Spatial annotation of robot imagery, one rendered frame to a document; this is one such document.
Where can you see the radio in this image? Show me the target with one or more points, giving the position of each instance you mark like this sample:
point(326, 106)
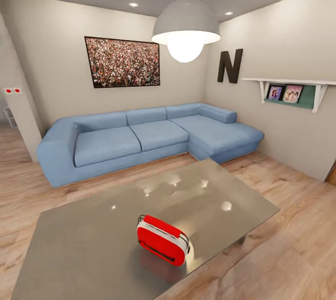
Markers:
point(163, 240)

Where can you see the picture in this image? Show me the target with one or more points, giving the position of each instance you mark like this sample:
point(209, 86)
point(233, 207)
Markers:
point(275, 92)
point(123, 63)
point(292, 93)

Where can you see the decorative sign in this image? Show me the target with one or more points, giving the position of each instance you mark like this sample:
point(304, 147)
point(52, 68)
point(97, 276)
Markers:
point(232, 70)

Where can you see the room light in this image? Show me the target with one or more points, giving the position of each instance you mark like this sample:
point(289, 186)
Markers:
point(186, 15)

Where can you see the shelf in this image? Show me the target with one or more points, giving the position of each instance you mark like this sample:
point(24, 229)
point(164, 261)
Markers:
point(311, 96)

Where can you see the sofa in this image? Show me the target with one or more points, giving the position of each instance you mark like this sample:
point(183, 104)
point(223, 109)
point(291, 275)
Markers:
point(80, 148)

